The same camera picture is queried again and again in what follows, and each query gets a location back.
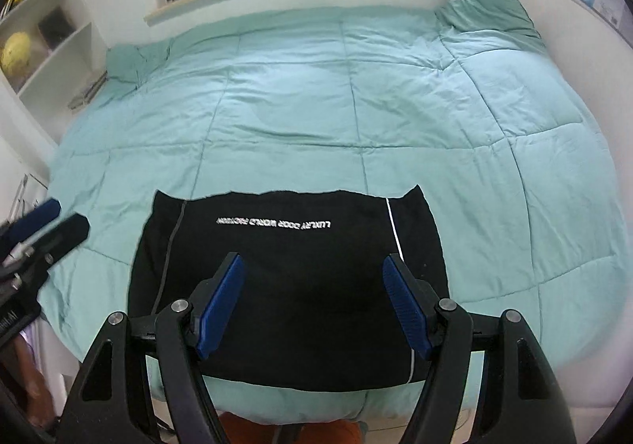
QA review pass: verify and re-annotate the black hoodie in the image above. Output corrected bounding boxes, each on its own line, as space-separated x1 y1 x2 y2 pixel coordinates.
127 184 451 388

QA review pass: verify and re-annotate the green quilt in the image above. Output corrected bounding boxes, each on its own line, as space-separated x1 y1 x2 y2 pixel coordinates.
37 0 621 425

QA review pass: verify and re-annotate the white shelf unit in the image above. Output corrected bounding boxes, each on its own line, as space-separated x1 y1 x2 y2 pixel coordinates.
0 0 108 150

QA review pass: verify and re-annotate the person's left forearm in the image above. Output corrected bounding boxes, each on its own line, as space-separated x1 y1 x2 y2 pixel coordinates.
7 338 56 431

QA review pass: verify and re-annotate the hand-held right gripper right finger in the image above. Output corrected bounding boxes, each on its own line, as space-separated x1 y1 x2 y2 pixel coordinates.
382 253 579 444

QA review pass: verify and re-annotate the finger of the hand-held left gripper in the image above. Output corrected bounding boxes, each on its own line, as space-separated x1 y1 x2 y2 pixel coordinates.
0 213 91 299
0 198 63 252

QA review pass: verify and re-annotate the yellow ball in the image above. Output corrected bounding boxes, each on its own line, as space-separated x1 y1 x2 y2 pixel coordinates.
0 31 39 79

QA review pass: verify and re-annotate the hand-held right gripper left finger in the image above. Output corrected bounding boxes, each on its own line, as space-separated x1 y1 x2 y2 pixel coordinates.
52 252 248 444

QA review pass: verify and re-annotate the orange cloth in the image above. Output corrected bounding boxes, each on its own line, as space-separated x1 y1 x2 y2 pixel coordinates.
218 412 369 444

